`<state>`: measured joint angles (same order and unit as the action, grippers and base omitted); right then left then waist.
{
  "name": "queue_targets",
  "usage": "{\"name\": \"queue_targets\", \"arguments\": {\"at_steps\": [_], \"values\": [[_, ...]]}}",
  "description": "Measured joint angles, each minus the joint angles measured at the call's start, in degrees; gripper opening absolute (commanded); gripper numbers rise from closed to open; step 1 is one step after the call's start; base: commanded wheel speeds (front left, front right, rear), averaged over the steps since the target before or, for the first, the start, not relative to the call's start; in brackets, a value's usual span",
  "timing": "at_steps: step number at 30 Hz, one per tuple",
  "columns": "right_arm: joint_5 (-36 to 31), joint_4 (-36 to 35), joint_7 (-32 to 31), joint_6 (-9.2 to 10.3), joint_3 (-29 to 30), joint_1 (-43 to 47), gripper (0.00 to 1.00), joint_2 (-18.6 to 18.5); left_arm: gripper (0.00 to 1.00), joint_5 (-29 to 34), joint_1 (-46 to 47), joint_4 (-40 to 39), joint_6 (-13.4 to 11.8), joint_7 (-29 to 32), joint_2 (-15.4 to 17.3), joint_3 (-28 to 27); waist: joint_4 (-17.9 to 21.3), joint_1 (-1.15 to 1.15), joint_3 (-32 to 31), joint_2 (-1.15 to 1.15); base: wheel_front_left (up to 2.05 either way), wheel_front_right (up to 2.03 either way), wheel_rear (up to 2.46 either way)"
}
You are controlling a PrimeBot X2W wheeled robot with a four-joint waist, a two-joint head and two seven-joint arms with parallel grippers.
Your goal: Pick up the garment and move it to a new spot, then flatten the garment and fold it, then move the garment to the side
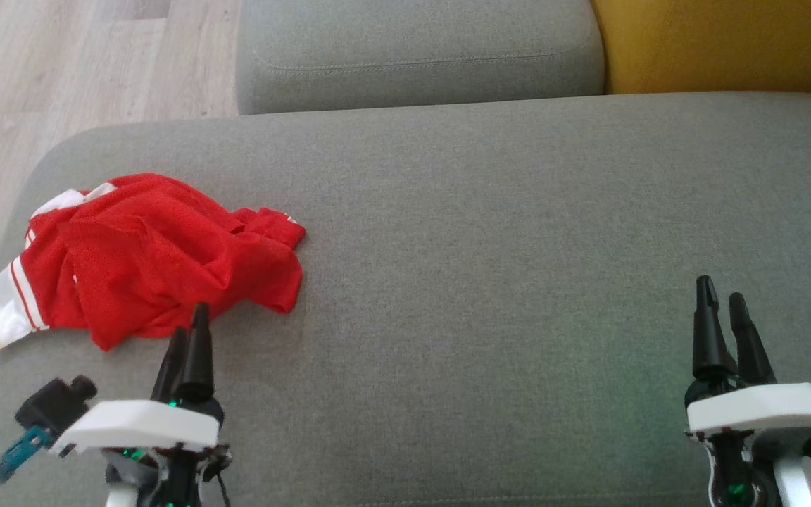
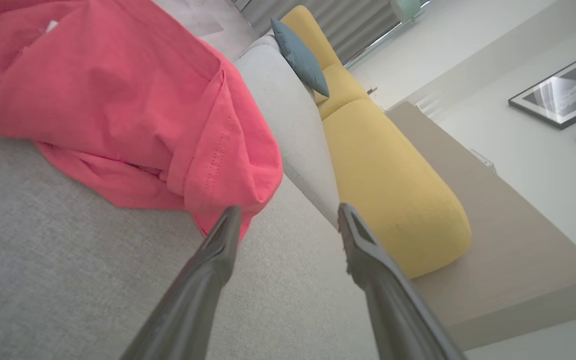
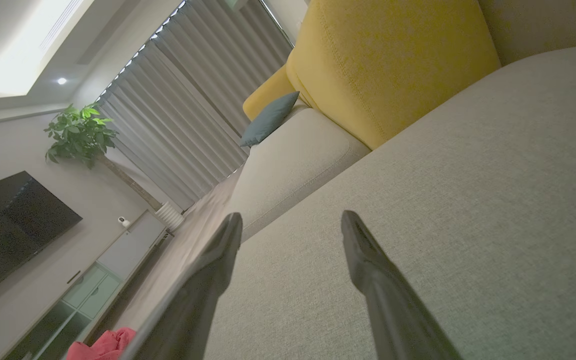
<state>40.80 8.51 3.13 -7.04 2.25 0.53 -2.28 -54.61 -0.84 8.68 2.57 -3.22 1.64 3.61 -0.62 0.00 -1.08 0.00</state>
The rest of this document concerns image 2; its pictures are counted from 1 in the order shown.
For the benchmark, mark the small grey sofa seat cushion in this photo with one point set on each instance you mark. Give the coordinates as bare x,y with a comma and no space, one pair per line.
288,115

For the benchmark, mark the yellow sofa backrest cushion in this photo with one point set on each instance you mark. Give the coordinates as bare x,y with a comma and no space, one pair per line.
393,190
340,90

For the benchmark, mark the grey pleated curtain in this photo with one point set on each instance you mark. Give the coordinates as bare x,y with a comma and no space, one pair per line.
348,25

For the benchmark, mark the yellow sofa armrest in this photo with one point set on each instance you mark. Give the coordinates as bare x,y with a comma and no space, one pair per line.
308,35

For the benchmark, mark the blue-grey throw pillow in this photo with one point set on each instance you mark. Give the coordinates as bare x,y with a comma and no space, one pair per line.
298,57

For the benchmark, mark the large black framed picture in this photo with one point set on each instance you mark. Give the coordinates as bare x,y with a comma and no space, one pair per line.
563,90

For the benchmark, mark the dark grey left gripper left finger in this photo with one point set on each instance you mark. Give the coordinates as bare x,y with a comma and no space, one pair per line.
193,300

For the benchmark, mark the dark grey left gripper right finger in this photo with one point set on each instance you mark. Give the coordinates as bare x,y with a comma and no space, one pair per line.
393,305

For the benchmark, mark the large grey sofa seat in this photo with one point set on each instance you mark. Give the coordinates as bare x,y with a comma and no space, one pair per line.
68,280

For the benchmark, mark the red jersey with lettering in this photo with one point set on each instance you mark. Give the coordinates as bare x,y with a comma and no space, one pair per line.
118,90

